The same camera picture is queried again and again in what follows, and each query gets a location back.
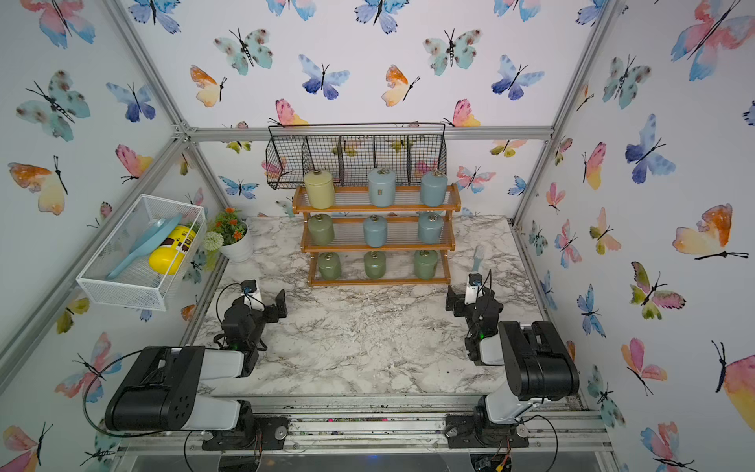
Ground green canister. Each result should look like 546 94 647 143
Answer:
414 249 440 280
363 251 387 280
308 214 335 246
317 252 341 281

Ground yellow tea canister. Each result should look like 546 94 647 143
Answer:
304 169 335 210

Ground light blue canister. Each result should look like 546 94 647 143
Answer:
368 167 396 208

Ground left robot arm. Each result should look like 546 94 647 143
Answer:
104 290 288 434

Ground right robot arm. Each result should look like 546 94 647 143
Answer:
446 286 580 428

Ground wooden three-tier shelf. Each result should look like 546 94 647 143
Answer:
293 185 461 287

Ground light blue brush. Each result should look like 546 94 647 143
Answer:
471 245 486 273

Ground potted flower plant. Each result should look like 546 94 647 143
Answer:
203 208 254 263

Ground yellow toy bottle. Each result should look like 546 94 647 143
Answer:
149 225 196 275

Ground teal dustpan scoop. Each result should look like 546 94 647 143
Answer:
106 216 182 280

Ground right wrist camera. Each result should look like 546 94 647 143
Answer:
464 273 484 305

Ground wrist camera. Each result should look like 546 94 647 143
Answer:
464 273 484 305
241 280 265 312

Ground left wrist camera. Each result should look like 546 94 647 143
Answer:
241 280 265 312

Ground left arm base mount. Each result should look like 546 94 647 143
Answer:
202 416 290 452

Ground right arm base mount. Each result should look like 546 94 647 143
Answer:
444 414 529 450

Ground white wire basket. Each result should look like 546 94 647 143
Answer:
76 194 206 311

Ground black wire basket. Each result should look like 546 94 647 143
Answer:
263 122 447 190

